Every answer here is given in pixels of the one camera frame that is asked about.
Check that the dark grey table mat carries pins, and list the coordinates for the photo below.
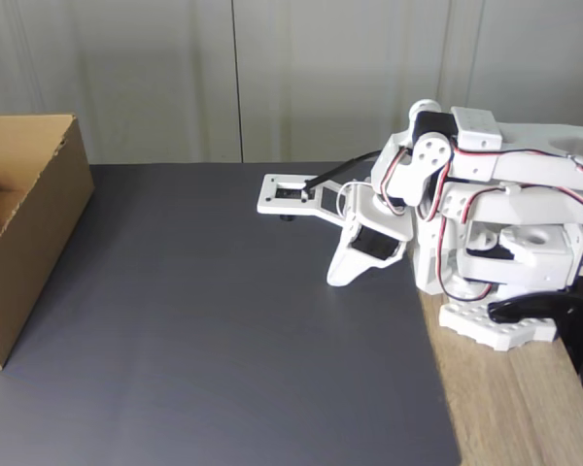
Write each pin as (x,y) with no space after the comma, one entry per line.
(223,340)

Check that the brown cardboard box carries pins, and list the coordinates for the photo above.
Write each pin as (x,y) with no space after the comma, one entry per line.
(39,252)

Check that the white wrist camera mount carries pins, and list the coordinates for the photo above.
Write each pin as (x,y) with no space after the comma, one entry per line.
(267,201)

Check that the black table clamp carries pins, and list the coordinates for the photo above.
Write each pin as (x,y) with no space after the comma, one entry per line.
(573,320)

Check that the white panelled cabinet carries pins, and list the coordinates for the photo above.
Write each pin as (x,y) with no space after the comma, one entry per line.
(320,73)

